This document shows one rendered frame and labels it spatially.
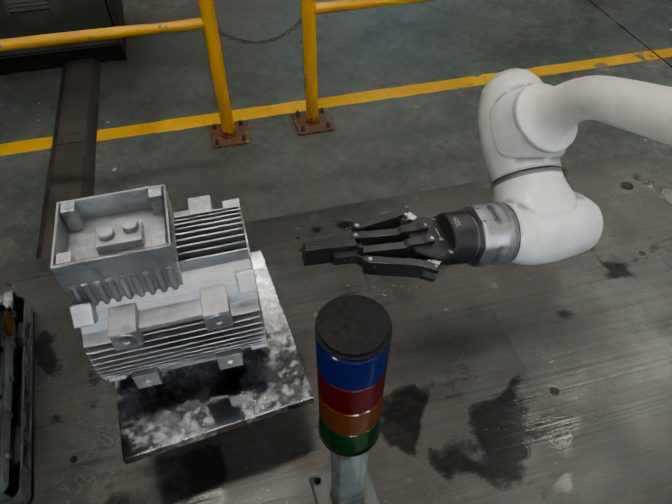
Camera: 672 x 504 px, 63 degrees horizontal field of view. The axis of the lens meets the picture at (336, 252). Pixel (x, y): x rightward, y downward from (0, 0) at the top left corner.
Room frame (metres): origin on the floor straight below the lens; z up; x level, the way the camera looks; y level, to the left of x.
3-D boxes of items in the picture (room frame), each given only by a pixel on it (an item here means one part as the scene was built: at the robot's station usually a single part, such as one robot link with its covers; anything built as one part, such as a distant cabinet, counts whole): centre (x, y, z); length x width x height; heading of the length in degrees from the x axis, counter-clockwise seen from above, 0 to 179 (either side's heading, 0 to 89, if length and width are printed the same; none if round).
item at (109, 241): (0.41, 0.24, 1.11); 0.12 x 0.11 x 0.07; 105
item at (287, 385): (0.41, 0.19, 0.86); 0.27 x 0.24 x 0.12; 20
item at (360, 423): (0.23, -0.01, 1.10); 0.06 x 0.06 x 0.04
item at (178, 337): (0.42, 0.20, 1.01); 0.20 x 0.19 x 0.19; 105
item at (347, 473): (0.23, -0.01, 1.01); 0.08 x 0.08 x 0.42; 20
